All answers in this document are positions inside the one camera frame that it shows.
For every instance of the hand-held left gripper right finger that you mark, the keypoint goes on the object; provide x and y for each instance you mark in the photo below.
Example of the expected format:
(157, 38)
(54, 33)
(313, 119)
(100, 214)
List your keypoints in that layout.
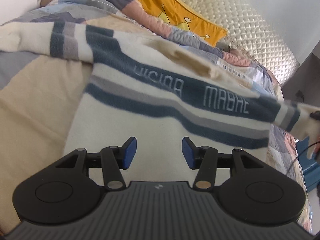
(188, 153)

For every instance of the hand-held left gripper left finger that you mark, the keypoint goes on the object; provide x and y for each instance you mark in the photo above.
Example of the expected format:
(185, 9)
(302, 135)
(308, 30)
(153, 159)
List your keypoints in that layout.
(130, 153)

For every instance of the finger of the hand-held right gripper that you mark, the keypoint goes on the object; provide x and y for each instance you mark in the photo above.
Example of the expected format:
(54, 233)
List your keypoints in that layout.
(315, 116)

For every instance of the cream striped sweater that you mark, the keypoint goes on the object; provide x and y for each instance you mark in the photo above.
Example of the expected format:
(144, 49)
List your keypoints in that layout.
(150, 120)

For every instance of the grey wardrobe panel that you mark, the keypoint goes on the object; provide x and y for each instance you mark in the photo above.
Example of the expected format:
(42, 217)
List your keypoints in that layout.
(310, 80)

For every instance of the fuzzy beige cloth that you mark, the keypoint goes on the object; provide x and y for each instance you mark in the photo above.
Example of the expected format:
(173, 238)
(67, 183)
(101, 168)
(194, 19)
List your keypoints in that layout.
(232, 50)

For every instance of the patchwork bed cover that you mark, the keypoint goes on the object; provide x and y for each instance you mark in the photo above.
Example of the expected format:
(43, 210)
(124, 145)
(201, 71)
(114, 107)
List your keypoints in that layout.
(32, 105)

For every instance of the cream quilted headboard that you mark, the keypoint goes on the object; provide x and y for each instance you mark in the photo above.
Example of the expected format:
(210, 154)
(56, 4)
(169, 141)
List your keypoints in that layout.
(250, 25)

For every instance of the folded patchwork quilt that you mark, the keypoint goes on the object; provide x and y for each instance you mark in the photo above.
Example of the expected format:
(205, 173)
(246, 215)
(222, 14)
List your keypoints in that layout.
(135, 10)

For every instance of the yellow crown print pillow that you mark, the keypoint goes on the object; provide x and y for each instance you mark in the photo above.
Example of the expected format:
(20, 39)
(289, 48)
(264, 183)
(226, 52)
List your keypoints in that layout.
(175, 7)

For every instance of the black wall socket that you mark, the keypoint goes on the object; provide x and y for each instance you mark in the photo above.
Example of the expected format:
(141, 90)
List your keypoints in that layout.
(299, 96)

